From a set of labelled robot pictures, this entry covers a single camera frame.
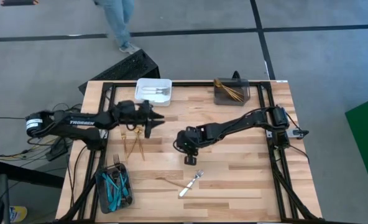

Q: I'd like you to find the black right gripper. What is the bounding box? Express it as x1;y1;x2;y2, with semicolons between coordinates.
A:
173;126;209;166

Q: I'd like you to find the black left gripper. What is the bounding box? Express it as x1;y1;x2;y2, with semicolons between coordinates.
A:
114;100;166;139

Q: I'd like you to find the white-handled silver fork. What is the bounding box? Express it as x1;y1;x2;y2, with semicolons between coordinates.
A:
142;90;171;98
178;169;205;198
141;86;172;92
142;88;172;95

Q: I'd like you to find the blue-handled black fork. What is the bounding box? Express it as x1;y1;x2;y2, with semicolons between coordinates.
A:
108;186;122;212
101;172;114;203
112;153;122;187
117;174;129;206
104;174;119;190
121;175;132;200

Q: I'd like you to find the translucent grey plastic bin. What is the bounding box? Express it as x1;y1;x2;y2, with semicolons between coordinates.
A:
213;78;251;106
94;162;135;215

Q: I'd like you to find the white plastic bin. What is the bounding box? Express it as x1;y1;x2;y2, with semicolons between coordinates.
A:
134;78;173;108

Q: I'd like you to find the black power brick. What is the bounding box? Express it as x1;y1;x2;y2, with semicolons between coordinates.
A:
45;136;68;162

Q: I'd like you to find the person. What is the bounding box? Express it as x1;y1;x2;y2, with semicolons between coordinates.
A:
93;0;141;55

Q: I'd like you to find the blue and yellow bag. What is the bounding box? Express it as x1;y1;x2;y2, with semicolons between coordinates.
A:
9;205;28;223

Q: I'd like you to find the black orange-edged floor ramp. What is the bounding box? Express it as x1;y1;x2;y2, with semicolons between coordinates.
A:
0;0;39;6

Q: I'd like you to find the green panel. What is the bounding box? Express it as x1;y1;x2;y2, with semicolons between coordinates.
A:
344;93;368;203

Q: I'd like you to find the yellow cable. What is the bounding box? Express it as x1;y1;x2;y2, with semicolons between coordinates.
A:
0;136;60;159

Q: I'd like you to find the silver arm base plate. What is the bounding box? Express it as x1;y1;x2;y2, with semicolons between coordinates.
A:
285;127;310;139

